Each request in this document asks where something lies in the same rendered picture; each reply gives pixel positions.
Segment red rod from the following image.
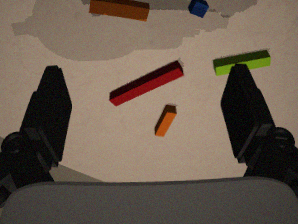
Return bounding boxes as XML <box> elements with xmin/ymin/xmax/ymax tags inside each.
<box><xmin>109</xmin><ymin>60</ymin><xmax>184</xmax><ymax>106</ymax></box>

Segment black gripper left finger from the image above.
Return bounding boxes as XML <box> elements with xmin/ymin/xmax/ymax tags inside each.
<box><xmin>0</xmin><ymin>65</ymin><xmax>72</xmax><ymax>208</ymax></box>

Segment orange rod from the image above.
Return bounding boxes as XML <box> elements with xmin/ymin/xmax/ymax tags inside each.
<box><xmin>154</xmin><ymin>105</ymin><xmax>177</xmax><ymax>137</ymax></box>
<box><xmin>89</xmin><ymin>0</ymin><xmax>150</xmax><ymax>21</ymax></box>

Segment small blue cube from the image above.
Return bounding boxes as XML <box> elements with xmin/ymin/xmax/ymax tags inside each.
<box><xmin>188</xmin><ymin>0</ymin><xmax>209</xmax><ymax>18</ymax></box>

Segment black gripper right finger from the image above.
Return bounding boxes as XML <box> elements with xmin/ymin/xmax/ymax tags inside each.
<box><xmin>221</xmin><ymin>63</ymin><xmax>298</xmax><ymax>199</ymax></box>

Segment lime green rod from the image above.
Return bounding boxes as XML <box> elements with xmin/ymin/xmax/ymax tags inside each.
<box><xmin>213</xmin><ymin>50</ymin><xmax>271</xmax><ymax>76</ymax></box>

